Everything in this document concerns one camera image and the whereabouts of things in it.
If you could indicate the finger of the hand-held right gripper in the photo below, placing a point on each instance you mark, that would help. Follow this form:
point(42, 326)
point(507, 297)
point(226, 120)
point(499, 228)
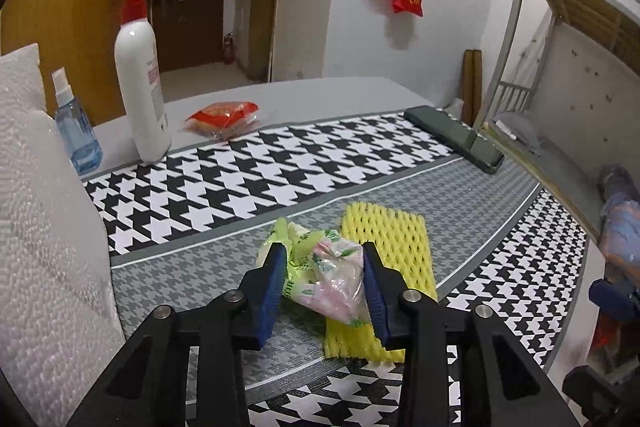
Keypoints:
point(615, 299)
point(590, 392)

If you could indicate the white foam box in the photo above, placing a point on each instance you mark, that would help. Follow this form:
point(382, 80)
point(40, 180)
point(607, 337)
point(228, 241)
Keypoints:
point(45, 232)

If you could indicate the wooden sticks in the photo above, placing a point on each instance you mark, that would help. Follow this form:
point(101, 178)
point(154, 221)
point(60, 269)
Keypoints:
point(472, 87)

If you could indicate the grey pillow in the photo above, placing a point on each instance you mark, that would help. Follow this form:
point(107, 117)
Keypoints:
point(520, 129)

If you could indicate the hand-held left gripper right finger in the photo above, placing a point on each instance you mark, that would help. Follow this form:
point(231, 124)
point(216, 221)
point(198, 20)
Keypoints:
point(374, 302)

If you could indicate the green printed plastic bag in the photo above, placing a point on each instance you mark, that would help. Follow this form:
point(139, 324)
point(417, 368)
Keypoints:
point(330, 277)

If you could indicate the yellow foam net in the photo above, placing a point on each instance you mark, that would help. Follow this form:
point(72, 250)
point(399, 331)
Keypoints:
point(395, 232)

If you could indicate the metal bunk bed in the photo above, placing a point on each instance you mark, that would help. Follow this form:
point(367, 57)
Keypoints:
point(575, 57)

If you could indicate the blue pink patterned cloth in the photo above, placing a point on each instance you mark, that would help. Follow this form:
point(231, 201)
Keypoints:
point(622, 227)

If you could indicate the blue spray bottle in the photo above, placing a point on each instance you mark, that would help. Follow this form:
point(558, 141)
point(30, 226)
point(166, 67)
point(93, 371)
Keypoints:
point(77, 137)

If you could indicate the wooden wardrobe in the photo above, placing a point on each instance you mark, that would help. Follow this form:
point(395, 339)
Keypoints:
point(75, 7)

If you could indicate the dark brown door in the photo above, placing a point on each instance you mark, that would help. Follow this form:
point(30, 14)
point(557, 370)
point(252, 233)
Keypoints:
point(195, 32)

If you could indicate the houndstooth table cloth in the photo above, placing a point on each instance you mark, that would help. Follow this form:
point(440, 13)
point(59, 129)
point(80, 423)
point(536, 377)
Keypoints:
point(300, 157)

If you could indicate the dark green case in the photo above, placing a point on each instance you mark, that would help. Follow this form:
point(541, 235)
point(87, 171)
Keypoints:
point(455, 137)

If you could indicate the white lotion bottle red pump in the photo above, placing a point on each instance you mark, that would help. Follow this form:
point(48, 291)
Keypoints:
point(137, 72)

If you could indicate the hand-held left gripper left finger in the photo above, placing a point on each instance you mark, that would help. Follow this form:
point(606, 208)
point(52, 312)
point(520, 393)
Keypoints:
point(272, 287)

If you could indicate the red snack packet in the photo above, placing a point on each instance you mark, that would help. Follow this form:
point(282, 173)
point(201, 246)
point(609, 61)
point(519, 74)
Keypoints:
point(222, 117)

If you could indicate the red fire extinguisher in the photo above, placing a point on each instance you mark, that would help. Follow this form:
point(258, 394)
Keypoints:
point(228, 49)

